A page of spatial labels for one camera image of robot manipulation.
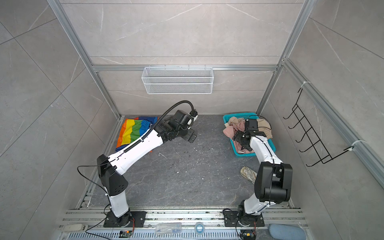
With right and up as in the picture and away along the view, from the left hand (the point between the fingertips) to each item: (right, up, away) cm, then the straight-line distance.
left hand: (189, 125), depth 80 cm
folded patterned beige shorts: (+35, -28, +6) cm, 45 cm away
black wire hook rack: (+56, -5, -12) cm, 58 cm away
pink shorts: (+26, -3, +16) cm, 31 cm away
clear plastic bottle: (-10, -50, -10) cm, 51 cm away
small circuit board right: (+29, -53, -10) cm, 61 cm away
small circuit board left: (-31, -52, -9) cm, 62 cm away
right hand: (+31, -8, +12) cm, 34 cm away
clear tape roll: (+5, -50, -8) cm, 51 cm away
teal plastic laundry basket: (+44, +8, +39) cm, 59 cm away
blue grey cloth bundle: (+45, -49, -12) cm, 68 cm away
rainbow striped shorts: (-43, -3, +27) cm, 51 cm away
